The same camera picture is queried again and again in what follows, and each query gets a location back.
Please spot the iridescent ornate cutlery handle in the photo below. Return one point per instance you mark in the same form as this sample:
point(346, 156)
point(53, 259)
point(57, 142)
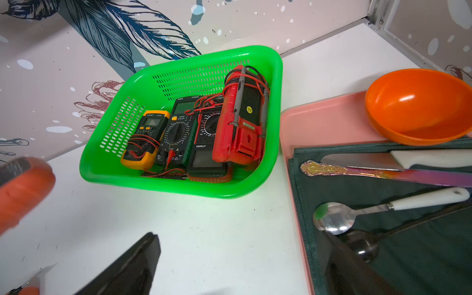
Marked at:
point(312, 168)

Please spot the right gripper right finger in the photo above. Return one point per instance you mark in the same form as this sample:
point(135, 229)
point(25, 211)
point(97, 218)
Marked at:
point(345, 273)

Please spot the knife on board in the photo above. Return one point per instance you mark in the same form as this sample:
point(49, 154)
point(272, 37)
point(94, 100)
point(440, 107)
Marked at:
point(403, 160)

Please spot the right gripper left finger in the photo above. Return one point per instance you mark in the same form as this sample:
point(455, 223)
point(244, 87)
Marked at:
point(132, 273)

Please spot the yellow multimeter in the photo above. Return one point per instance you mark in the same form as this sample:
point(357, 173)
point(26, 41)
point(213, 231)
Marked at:
point(142, 147)

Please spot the pink tray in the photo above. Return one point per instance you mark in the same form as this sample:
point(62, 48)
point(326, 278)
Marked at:
point(331, 122)

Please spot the red black large multimeter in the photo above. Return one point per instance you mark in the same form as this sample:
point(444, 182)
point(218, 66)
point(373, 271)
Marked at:
point(201, 167)

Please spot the green plastic basket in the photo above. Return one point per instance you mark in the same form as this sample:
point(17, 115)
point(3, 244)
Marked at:
point(157, 88)

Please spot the orange bowl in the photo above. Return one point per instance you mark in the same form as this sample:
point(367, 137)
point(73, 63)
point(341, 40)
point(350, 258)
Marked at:
point(418, 107)

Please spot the white handled spoon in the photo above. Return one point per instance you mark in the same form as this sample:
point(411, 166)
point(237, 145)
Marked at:
point(337, 218)

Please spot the orange multimeter with leads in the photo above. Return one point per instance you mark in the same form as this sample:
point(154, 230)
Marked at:
point(25, 183)

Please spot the dark metal spoon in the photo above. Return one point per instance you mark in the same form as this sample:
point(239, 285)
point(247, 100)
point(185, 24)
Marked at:
point(367, 244)

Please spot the black multimeter face down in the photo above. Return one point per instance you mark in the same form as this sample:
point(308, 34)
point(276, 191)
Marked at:
point(179, 134)

